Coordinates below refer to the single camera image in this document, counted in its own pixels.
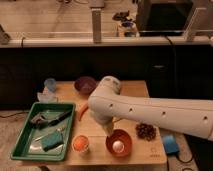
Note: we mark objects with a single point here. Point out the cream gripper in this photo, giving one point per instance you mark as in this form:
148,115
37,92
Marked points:
108,128

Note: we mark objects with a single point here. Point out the teal sponge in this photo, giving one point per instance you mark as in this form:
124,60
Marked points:
51,141

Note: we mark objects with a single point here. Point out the green plastic tray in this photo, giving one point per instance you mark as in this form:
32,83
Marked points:
26,149

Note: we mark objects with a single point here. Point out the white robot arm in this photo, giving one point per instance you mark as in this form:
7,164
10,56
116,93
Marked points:
192,117

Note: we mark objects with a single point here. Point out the orange bowl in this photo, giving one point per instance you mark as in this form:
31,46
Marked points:
123,136

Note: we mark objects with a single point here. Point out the white egg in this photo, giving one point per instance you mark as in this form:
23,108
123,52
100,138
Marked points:
118,146

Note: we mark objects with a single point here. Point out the wooden cutting board table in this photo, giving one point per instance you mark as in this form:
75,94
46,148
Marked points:
143,152

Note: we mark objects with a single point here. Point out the orange carrot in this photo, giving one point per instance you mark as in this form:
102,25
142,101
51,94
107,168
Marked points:
81,111

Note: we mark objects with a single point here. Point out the dark grape bunch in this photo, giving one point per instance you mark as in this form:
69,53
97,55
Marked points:
145,131

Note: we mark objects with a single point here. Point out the purple bowl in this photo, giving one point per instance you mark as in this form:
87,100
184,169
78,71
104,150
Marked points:
85,84

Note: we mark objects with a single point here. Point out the silver spoon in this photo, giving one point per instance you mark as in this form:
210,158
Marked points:
60,129

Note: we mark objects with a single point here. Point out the blue tape roll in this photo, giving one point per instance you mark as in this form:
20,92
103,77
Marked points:
170,145

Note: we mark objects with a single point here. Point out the grey black small tool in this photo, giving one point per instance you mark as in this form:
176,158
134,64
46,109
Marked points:
39,121

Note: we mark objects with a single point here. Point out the black monitor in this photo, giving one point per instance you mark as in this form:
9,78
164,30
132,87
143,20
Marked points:
162,17

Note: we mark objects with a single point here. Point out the metal frame post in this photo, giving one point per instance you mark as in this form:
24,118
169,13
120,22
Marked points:
96,25

